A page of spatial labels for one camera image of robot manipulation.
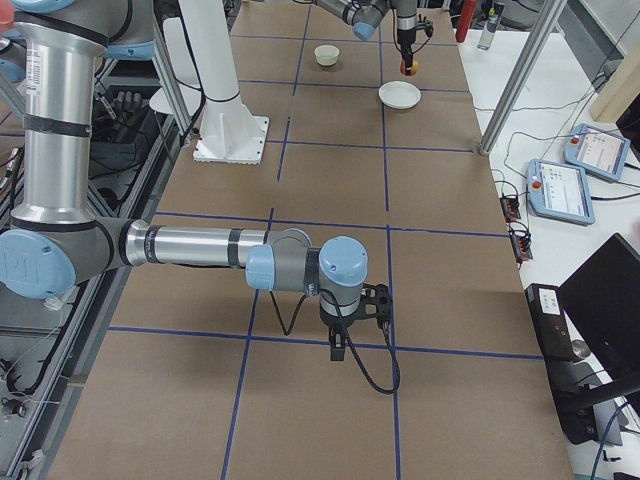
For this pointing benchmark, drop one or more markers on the aluminium frame post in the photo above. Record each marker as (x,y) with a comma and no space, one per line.
(527,59)

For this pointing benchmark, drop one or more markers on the wooden plank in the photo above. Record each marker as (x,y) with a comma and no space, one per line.
(619,92)

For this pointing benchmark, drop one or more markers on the cream bowl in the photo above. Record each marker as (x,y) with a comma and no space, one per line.
(326,55)

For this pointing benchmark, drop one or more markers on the red bottle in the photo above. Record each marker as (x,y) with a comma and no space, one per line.
(465,20)

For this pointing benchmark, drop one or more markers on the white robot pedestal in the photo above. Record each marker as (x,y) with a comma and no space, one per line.
(228,131)

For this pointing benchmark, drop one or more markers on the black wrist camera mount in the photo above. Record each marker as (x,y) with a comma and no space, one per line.
(376,303)

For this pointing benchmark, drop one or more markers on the orange circuit board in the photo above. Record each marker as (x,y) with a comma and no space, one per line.
(521,244)
(510,206)

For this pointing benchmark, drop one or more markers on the red yellow apple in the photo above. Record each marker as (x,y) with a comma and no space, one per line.
(409,69)

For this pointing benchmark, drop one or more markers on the black computer box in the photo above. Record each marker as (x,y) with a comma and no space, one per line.
(585,406)

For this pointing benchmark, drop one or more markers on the upper orange circuit board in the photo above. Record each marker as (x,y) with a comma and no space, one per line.
(510,206)

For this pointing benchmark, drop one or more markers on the far teach pendant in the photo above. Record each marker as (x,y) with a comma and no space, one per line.
(601,153)

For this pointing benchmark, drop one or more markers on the white plate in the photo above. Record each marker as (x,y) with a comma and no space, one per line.
(399,95)

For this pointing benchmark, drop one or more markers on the lower orange circuit board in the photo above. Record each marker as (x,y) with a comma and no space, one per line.
(521,244)

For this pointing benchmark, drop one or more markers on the teach pendant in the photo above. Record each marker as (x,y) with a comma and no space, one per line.
(601,153)
(559,191)

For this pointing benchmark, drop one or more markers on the near teach pendant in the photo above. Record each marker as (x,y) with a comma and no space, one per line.
(559,191)

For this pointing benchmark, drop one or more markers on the clear spray bottle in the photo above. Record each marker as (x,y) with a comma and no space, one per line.
(493,20)

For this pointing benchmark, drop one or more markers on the black monitor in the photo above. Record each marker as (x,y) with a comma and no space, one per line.
(601,299)

